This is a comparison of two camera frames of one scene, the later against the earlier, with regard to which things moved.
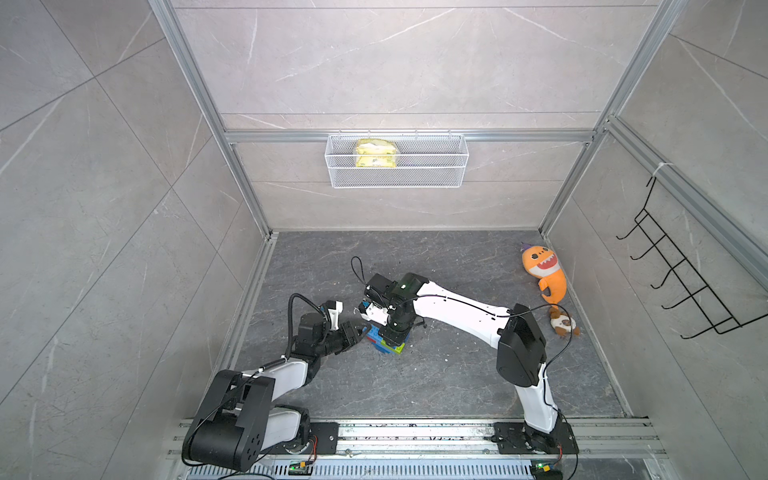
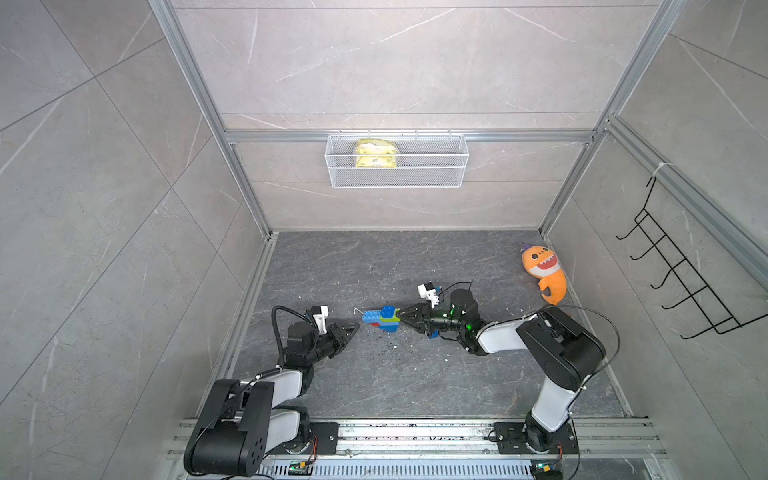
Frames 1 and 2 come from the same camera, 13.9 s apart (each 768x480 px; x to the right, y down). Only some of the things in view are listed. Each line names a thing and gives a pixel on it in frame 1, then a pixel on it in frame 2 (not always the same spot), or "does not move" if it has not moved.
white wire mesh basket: (391, 161) does not move
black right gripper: (393, 339) to (424, 317)
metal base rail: (603, 449) does not move
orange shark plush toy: (542, 262) does not move
